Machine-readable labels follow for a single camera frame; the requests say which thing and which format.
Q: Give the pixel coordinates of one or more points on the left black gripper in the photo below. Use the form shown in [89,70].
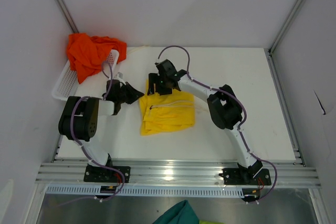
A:
[134,94]

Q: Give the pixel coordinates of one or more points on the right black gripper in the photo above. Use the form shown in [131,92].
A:
[154,78]

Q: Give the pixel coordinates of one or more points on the yellow shorts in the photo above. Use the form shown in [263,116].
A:
[167,113]

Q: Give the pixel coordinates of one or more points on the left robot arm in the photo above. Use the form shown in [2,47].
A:
[79,119]

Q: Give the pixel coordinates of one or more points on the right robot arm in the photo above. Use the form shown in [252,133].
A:
[226,111]

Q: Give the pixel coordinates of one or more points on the orange shorts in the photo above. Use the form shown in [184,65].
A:
[86,54]

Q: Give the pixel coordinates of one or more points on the teal cloth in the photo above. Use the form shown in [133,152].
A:
[180,213]

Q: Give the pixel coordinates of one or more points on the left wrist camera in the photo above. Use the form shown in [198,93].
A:
[119,77]

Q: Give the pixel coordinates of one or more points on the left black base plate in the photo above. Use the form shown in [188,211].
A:
[100,175]

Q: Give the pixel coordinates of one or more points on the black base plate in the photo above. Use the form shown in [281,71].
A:
[237,176]
[100,175]

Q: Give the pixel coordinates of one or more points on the slotted cable duct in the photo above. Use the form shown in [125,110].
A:
[151,191]

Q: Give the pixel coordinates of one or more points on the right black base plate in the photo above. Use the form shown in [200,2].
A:
[237,176]

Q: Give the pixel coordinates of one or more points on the left aluminium corner post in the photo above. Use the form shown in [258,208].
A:
[67,15]

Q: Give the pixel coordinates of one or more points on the aluminium corner post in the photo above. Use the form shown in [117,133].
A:
[67,15]
[290,18]

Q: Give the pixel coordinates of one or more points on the right side aluminium rail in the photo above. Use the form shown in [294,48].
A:
[284,107]

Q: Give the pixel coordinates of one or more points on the right aluminium corner post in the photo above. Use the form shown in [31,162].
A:
[290,18]

